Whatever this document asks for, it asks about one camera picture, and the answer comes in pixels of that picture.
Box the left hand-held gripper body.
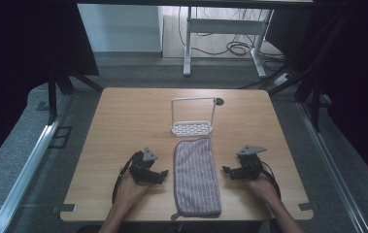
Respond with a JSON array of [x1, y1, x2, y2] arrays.
[[128, 147, 159, 185]]

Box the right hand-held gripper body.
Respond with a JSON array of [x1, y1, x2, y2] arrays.
[[236, 145, 268, 181]]

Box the person's left hand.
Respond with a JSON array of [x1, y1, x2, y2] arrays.
[[115, 170, 152, 210]]

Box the person's right hand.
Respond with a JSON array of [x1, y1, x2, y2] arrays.
[[249, 176, 282, 207]]

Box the purple striped towel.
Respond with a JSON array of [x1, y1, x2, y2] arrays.
[[170, 137, 222, 221]]

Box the person's dark lap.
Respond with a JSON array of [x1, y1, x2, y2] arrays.
[[75, 220, 281, 233]]

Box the black metal stand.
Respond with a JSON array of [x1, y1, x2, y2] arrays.
[[258, 13, 351, 133], [46, 68, 106, 126]]

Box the dark curtain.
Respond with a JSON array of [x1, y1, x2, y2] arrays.
[[0, 0, 100, 179], [265, 0, 368, 195]]

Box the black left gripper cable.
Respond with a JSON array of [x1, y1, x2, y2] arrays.
[[111, 150, 141, 206]]

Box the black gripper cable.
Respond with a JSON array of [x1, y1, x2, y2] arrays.
[[111, 150, 141, 206], [258, 160, 283, 200]]

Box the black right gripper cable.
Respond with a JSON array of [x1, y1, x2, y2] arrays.
[[258, 160, 283, 200]]

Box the white wire rack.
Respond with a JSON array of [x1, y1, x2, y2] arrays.
[[170, 96, 217, 137]]

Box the aluminium floor rail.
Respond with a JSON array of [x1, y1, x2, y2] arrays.
[[295, 100, 368, 233], [0, 96, 73, 233]]

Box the black floor cables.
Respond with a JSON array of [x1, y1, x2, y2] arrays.
[[177, 6, 286, 64]]

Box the white desk frame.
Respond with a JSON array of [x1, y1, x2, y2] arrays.
[[183, 6, 275, 79]]

